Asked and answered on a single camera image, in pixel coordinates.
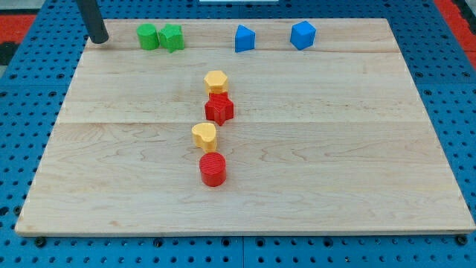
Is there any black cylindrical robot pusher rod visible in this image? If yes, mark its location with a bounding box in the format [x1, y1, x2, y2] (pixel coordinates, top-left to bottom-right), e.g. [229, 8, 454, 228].
[77, 0, 109, 44]

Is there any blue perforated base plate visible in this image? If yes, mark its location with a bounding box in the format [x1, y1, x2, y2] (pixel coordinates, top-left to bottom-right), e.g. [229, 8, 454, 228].
[1, 1, 475, 267]

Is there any green star block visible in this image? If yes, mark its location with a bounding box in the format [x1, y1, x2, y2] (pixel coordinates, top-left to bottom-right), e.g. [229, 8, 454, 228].
[158, 24, 184, 53]

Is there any light wooden board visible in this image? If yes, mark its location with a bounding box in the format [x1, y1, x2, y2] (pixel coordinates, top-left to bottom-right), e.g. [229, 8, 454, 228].
[16, 19, 475, 237]

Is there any yellow heart block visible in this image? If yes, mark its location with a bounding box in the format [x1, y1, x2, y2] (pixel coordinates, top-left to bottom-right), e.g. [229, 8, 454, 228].
[191, 123, 217, 153]

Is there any blue cube block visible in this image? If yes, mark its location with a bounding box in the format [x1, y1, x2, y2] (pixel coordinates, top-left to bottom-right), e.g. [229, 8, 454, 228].
[290, 21, 317, 50]

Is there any blue triangular prism block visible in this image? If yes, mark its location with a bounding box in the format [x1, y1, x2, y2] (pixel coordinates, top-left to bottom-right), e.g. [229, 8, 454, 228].
[234, 25, 256, 53]

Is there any yellow hexagon block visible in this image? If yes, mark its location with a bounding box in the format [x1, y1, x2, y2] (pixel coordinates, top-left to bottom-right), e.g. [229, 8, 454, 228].
[204, 70, 228, 94]

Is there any red star block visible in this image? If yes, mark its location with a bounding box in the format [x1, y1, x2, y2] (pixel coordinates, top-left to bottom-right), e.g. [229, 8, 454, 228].
[205, 92, 234, 126]

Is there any green cylinder block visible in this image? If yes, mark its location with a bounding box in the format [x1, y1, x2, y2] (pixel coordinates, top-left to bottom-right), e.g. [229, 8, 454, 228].
[136, 23, 160, 51]

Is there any red cylinder block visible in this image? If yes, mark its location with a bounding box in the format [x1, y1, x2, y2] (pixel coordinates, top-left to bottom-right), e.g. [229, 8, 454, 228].
[199, 152, 226, 187]

